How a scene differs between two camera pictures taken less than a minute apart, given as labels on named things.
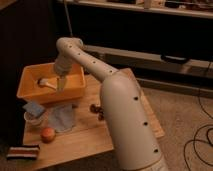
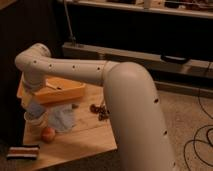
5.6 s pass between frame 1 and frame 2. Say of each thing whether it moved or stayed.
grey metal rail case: stayed
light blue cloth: stayed
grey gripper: moved
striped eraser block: stayed
